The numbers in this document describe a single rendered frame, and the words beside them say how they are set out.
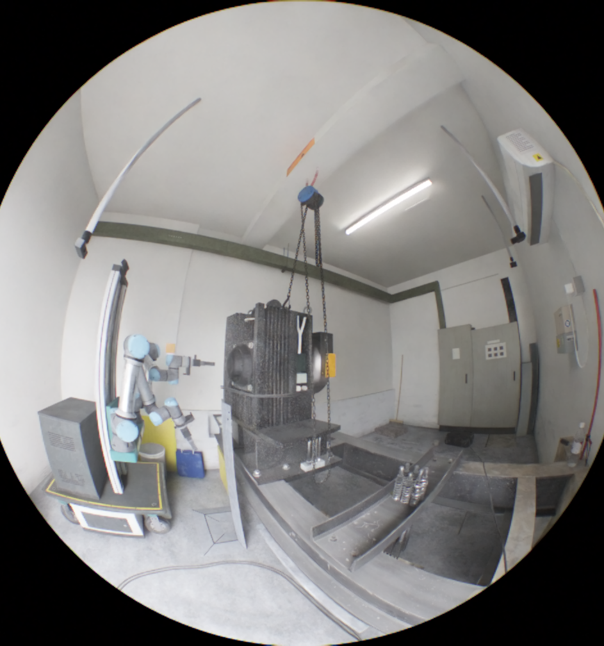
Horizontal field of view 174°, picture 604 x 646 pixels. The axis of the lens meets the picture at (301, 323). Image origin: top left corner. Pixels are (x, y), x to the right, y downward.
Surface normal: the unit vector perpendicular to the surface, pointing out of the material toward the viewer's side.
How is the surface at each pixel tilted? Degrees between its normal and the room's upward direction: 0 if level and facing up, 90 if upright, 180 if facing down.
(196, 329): 90
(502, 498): 90
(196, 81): 180
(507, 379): 90
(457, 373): 90
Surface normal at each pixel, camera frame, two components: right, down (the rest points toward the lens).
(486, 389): -0.84, -0.12
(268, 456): 0.54, -0.17
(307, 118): -0.01, 0.98
